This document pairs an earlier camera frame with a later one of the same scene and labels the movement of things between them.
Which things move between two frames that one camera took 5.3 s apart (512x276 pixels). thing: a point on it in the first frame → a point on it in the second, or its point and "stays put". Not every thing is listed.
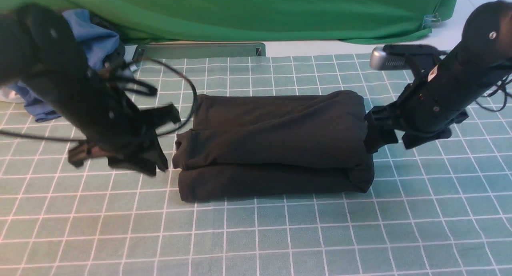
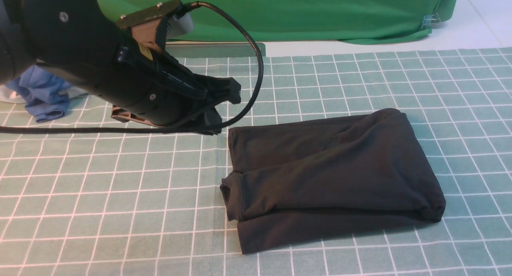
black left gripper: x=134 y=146 → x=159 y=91
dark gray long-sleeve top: x=249 y=147 → x=294 y=184
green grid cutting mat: x=441 y=206 stays put
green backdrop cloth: x=345 y=15 stays put
